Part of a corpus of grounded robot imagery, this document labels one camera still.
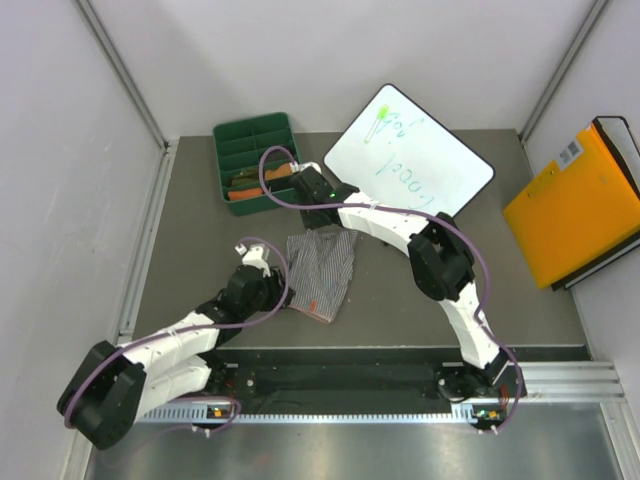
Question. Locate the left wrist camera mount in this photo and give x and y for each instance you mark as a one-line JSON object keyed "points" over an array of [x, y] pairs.
{"points": [[256, 256]]}

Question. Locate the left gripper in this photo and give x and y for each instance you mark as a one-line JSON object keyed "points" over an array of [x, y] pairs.
{"points": [[275, 284]]}

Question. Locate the green compartment tray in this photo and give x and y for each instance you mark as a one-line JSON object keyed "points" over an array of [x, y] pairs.
{"points": [[240, 144]]}

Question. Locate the green marker pen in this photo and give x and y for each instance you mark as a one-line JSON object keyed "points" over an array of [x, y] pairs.
{"points": [[380, 116]]}

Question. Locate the olive green underwear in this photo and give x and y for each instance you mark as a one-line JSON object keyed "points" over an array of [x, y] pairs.
{"points": [[243, 177]]}

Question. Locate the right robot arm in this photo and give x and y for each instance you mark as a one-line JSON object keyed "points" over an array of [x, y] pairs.
{"points": [[440, 257]]}

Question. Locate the orange clipboard folder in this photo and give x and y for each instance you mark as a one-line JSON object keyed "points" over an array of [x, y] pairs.
{"points": [[581, 212]]}

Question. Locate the black rolled cloth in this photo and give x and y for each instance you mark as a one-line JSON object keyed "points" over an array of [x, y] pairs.
{"points": [[279, 184]]}

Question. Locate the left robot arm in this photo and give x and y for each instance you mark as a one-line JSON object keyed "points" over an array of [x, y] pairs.
{"points": [[115, 386]]}

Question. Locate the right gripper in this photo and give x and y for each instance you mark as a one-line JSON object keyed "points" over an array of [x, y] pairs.
{"points": [[309, 223]]}

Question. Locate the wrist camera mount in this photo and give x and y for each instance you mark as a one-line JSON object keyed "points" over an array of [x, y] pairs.
{"points": [[299, 167], [256, 256]]}

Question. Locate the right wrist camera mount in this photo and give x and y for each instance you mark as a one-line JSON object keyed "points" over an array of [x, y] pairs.
{"points": [[299, 167]]}

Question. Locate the orange rolled cloth front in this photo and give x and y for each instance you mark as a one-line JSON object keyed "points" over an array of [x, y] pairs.
{"points": [[244, 194]]}

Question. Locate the orange rolled cloth back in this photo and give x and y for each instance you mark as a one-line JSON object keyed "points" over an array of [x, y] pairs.
{"points": [[282, 171]]}

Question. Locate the orange rolled cloth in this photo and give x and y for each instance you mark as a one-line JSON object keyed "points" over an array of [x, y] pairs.
{"points": [[244, 194], [282, 171]]}

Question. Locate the white whiteboard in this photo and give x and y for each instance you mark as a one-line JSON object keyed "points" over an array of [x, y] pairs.
{"points": [[412, 162]]}

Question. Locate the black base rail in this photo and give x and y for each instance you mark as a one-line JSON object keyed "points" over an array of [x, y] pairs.
{"points": [[373, 380]]}

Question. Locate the grey striped underwear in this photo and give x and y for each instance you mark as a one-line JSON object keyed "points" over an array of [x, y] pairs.
{"points": [[321, 267]]}

